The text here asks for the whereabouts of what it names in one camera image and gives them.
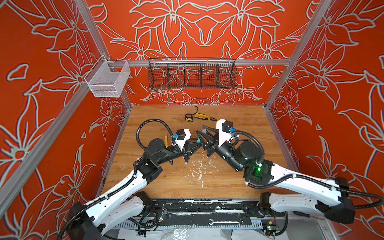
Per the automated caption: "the black screwdriver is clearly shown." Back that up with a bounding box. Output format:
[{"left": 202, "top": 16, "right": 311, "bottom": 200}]
[{"left": 293, "top": 211, "right": 311, "bottom": 218}]

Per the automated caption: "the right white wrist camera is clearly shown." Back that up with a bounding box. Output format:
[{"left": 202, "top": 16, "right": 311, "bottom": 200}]
[{"left": 216, "top": 119, "right": 234, "bottom": 147}]

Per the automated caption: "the silver wrench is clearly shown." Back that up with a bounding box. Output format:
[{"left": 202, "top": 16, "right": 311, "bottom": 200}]
[{"left": 209, "top": 219, "right": 244, "bottom": 226}]

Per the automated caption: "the clear plastic wall bin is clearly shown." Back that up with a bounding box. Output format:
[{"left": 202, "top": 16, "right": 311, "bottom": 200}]
[{"left": 85, "top": 61, "right": 131, "bottom": 98}]

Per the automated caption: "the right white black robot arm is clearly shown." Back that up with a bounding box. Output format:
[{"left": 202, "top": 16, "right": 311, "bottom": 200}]
[{"left": 197, "top": 127, "right": 384, "bottom": 224}]

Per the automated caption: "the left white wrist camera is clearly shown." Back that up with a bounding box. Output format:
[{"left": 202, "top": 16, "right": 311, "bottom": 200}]
[{"left": 172, "top": 129, "right": 191, "bottom": 151}]

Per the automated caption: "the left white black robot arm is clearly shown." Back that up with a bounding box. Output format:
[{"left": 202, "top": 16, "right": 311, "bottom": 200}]
[{"left": 57, "top": 119, "right": 202, "bottom": 240}]

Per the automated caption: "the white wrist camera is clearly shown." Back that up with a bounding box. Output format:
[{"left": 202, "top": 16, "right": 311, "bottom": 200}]
[
  {"left": 216, "top": 119, "right": 234, "bottom": 147},
  {"left": 172, "top": 129, "right": 191, "bottom": 151}
]

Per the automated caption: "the yellow black tape measure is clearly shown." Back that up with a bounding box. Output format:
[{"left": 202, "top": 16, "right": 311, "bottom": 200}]
[{"left": 185, "top": 114, "right": 194, "bottom": 122}]

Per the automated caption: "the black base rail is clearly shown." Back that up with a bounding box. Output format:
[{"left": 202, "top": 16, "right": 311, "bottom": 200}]
[{"left": 153, "top": 199, "right": 270, "bottom": 229}]

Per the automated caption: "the black wire wall basket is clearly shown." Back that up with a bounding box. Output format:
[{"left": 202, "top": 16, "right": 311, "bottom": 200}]
[{"left": 148, "top": 57, "right": 239, "bottom": 90}]

